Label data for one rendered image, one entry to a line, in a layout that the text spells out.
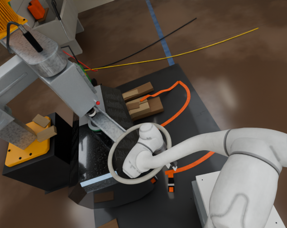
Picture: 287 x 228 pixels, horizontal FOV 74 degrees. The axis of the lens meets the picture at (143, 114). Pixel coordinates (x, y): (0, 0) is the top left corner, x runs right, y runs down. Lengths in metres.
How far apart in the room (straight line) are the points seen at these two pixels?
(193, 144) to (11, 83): 1.68
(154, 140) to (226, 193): 0.53
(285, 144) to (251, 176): 0.13
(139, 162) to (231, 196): 0.50
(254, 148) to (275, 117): 2.26
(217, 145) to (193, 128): 1.91
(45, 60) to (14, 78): 0.77
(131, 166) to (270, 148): 0.59
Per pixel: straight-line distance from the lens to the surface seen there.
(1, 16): 1.92
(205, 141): 0.75
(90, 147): 1.84
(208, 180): 1.43
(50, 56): 1.32
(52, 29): 4.35
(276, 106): 2.96
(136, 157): 0.93
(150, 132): 0.97
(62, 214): 2.82
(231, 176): 0.57
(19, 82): 2.07
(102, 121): 1.67
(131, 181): 1.24
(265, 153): 0.61
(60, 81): 1.42
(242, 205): 0.55
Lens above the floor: 2.29
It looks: 52 degrees down
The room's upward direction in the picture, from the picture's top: 24 degrees counter-clockwise
